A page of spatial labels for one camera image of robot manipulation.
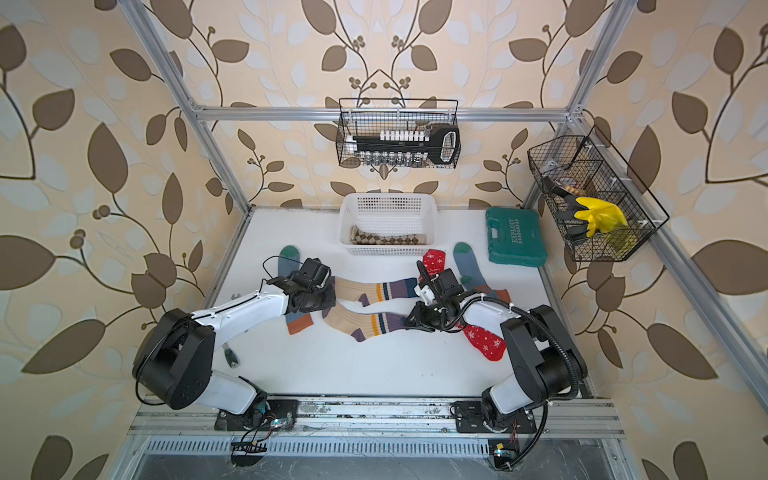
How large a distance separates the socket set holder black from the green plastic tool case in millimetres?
353

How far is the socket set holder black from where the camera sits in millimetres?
823

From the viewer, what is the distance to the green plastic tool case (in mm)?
1026

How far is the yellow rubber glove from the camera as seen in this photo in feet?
2.19

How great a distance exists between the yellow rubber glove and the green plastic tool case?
32 cm
